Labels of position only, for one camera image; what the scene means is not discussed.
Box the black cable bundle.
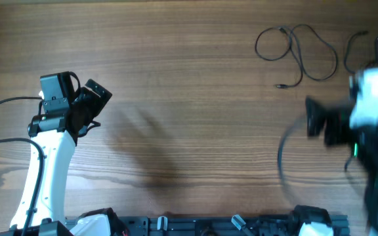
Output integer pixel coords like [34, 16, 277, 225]
[254, 24, 339, 89]

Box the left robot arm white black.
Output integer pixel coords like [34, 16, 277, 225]
[4, 71, 116, 235]

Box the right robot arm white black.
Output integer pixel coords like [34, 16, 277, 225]
[305, 97, 378, 233]

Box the left camera cable black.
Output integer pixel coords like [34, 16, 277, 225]
[0, 71, 81, 235]

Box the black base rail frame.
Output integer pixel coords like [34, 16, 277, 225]
[64, 214, 350, 236]

